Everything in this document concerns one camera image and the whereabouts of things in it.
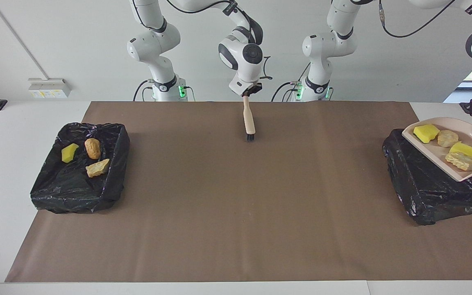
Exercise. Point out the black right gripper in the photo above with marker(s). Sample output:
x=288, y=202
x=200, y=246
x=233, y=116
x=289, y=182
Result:
x=252, y=90

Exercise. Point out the beige hand brush black bristles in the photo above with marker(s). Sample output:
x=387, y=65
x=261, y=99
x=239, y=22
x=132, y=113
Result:
x=248, y=121

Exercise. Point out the notched yellow sponge piece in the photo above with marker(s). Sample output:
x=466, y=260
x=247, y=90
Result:
x=467, y=150

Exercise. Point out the beige chip piece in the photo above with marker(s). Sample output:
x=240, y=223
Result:
x=463, y=162
x=448, y=138

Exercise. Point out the yellow sponge with green scourer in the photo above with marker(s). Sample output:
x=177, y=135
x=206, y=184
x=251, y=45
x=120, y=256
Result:
x=426, y=133

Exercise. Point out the pale pink plastic dustpan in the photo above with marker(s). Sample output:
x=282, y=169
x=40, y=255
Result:
x=432, y=153

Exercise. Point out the brown oval croquette toy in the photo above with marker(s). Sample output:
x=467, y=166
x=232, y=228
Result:
x=92, y=148

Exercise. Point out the sliced bread loaf toy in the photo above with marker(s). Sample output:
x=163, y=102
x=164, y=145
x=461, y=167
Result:
x=97, y=168

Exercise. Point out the small yellow sponge piece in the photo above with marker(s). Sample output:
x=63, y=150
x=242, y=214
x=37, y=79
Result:
x=69, y=153

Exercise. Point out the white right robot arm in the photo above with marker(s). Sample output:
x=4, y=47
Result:
x=154, y=41

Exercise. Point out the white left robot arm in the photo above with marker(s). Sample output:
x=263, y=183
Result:
x=322, y=45

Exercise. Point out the black bag lined bin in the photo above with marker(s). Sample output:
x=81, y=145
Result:
x=424, y=192
x=72, y=192

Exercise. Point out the brown paper table mat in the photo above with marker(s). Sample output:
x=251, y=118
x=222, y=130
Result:
x=219, y=254

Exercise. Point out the white wall socket box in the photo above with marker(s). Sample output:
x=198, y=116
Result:
x=49, y=88

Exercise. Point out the white wall conduit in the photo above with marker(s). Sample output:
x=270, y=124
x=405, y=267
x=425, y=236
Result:
x=19, y=39

